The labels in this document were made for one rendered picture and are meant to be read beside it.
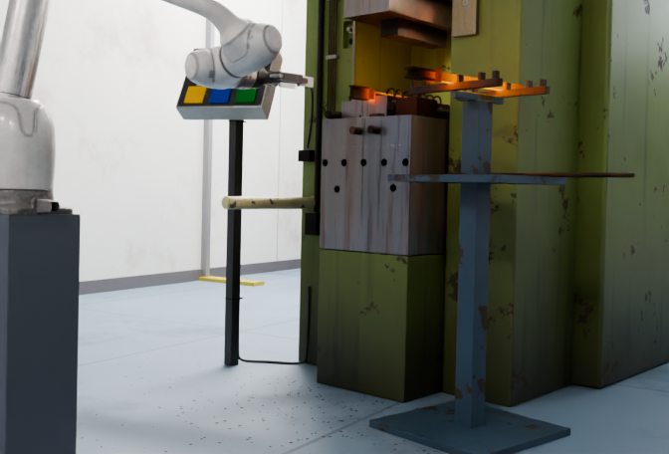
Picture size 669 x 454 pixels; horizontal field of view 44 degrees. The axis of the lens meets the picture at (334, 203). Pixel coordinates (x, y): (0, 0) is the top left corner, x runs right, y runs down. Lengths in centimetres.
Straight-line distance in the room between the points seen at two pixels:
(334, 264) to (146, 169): 294
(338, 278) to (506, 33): 97
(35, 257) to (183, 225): 389
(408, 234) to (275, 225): 413
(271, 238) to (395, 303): 406
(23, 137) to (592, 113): 189
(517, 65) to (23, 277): 158
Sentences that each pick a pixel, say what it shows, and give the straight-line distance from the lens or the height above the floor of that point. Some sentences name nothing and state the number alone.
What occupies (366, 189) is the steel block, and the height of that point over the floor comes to 68.
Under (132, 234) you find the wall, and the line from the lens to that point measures 550.
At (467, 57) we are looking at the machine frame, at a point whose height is 112.
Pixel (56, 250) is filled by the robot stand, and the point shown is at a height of 52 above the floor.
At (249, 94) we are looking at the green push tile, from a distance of 298.
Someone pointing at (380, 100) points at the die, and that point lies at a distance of 277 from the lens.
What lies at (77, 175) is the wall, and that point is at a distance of 518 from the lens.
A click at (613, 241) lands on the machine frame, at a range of 306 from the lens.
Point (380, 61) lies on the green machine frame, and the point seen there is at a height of 116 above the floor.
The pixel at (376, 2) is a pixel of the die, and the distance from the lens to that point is 285.
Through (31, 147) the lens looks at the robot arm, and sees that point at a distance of 202.
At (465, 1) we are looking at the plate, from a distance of 279.
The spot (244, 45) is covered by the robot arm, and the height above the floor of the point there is 104.
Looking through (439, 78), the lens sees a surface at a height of 97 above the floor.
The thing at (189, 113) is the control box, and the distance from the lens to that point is 309.
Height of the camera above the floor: 67
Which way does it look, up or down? 1 degrees down
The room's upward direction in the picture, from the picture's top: 1 degrees clockwise
